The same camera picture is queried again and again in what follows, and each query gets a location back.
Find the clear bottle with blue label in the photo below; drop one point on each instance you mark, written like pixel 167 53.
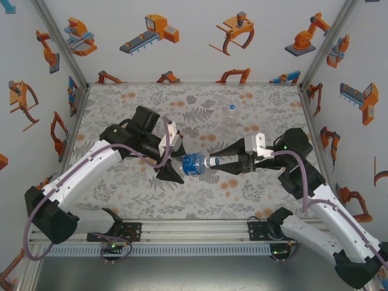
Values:
pixel 194 165

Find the clear plastic bottle without label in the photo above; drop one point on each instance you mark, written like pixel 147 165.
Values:
pixel 231 121

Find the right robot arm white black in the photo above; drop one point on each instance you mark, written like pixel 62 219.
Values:
pixel 333 218

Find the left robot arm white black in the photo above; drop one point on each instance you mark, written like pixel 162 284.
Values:
pixel 82 172

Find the floral table cloth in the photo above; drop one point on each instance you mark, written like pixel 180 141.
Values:
pixel 188 200

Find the grey metal panel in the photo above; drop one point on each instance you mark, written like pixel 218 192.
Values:
pixel 194 272

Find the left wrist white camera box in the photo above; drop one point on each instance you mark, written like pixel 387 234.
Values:
pixel 169 139

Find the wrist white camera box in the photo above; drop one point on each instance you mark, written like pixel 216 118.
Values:
pixel 253 144
pixel 169 139

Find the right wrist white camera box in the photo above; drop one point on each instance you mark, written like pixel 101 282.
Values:
pixel 253 144

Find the aluminium side rail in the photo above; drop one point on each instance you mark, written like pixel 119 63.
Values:
pixel 311 121
pixel 79 106

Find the aluminium front rail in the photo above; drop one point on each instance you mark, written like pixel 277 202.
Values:
pixel 194 233

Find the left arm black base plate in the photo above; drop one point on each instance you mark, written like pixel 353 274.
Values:
pixel 136 232

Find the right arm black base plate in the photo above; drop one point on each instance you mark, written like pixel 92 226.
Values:
pixel 254 232

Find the aluminium corner post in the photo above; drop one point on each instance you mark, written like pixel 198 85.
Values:
pixel 325 45
pixel 63 45

